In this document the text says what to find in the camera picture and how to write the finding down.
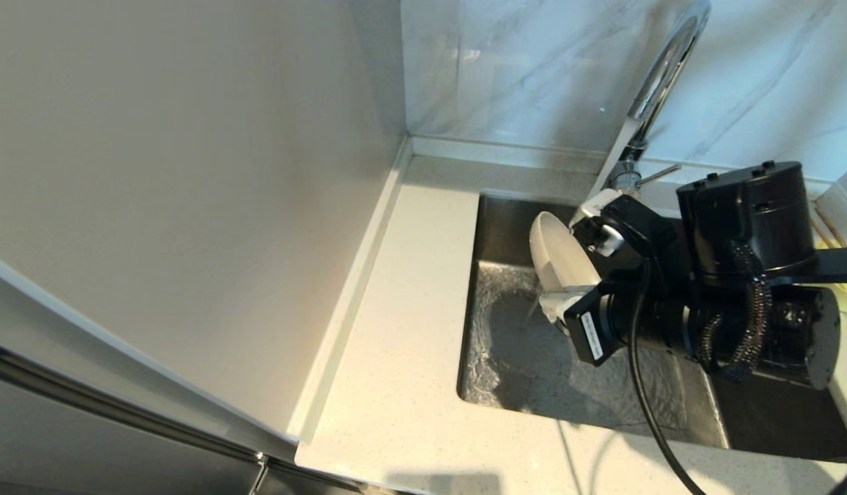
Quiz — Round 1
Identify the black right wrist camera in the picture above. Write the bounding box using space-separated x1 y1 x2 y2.
580 198 661 272

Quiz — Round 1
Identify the black braided cable sleeve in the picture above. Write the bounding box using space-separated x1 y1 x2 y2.
698 241 773 384

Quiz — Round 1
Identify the stainless steel sink basin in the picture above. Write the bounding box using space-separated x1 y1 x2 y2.
455 192 847 465

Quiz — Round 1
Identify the grey steel appliance front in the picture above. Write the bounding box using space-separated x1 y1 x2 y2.
0 258 369 495

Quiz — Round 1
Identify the thin black cable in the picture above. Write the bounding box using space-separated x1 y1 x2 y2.
626 258 706 495

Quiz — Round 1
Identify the white tall side panel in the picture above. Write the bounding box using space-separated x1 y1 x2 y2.
0 0 407 444

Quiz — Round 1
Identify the chrome gooseneck faucet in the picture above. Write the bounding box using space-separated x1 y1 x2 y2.
588 0 712 197

